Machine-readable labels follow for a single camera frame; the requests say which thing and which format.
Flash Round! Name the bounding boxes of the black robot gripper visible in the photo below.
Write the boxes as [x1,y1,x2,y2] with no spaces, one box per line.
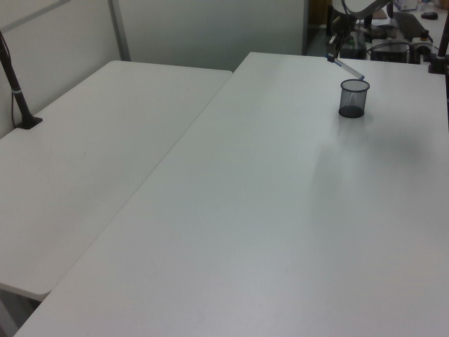
[328,14,353,59]

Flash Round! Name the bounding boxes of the blue and white marker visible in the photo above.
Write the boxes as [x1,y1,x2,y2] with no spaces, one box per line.
[326,53,367,81]

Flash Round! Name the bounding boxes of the black monitor stand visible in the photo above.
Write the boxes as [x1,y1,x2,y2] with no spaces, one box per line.
[354,15,387,37]

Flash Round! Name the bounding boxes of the black electronics box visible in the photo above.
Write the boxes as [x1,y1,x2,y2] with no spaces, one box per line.
[370,38,412,63]

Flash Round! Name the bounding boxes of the black mesh pen cup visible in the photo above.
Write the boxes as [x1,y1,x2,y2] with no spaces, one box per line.
[337,79,371,119]

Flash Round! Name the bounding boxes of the black computer keyboard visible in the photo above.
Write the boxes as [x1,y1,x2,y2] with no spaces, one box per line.
[393,11,426,41]

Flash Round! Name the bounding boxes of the black clamped camera stand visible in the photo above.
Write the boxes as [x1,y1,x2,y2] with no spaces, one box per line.
[427,19,449,75]

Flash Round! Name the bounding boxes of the grey partition post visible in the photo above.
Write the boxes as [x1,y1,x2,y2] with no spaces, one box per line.
[107,0,132,62]

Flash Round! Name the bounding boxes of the black camera stand with cable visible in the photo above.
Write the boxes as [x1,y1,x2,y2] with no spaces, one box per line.
[0,29,44,131]

